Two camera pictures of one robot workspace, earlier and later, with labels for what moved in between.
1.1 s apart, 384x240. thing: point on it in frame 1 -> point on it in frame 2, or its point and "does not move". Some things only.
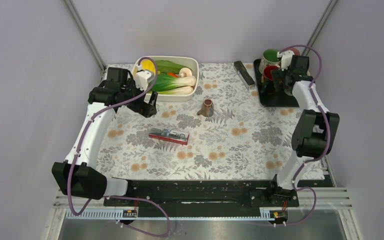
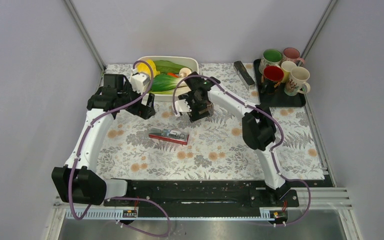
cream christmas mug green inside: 269,57 does not move
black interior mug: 267,86 does not move
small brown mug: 207,108 does not move
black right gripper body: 289,73 -> 195,105
